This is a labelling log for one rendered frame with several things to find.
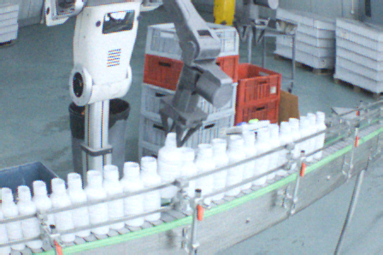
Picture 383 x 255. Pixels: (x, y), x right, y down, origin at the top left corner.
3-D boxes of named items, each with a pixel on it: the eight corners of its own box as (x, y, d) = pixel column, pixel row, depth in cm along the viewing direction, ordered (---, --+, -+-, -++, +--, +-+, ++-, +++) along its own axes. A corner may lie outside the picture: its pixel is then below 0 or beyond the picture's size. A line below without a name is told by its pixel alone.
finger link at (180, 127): (173, 156, 135) (184, 120, 131) (155, 139, 139) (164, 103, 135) (196, 150, 140) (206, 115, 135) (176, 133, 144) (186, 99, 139)
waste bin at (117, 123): (92, 212, 349) (88, 121, 329) (61, 186, 380) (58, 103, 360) (142, 201, 380) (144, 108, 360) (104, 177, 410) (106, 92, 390)
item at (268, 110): (236, 136, 453) (238, 108, 446) (197, 121, 479) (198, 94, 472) (279, 122, 496) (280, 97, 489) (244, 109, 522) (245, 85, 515)
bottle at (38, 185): (37, 233, 122) (28, 178, 117) (55, 234, 124) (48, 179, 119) (39, 244, 116) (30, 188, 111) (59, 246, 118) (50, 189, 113)
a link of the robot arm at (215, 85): (213, 37, 131) (185, 38, 125) (248, 59, 124) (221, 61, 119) (200, 80, 137) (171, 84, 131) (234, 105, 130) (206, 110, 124)
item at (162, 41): (187, 62, 378) (190, 32, 371) (143, 53, 402) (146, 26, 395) (239, 54, 424) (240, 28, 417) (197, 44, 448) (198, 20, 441)
